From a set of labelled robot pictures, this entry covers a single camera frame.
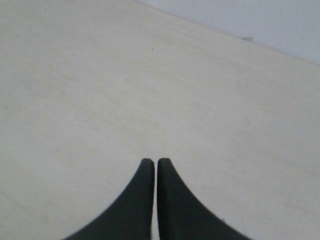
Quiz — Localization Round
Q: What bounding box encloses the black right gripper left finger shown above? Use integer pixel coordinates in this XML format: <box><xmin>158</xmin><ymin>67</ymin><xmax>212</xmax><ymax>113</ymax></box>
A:
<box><xmin>67</xmin><ymin>158</ymin><xmax>155</xmax><ymax>240</ymax></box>

